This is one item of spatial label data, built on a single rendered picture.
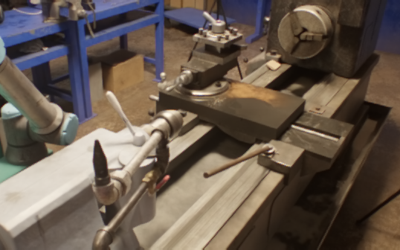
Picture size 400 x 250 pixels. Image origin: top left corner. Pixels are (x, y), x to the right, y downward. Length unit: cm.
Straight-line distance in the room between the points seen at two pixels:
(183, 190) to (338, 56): 122
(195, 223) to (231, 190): 20
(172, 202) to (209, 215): 26
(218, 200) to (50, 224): 63
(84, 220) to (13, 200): 16
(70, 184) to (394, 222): 224
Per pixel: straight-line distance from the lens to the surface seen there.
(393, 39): 576
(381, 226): 279
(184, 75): 178
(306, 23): 219
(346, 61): 240
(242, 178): 148
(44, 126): 187
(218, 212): 133
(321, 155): 161
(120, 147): 102
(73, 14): 303
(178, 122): 123
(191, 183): 163
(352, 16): 228
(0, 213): 89
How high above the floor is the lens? 171
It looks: 29 degrees down
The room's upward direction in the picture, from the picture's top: 2 degrees clockwise
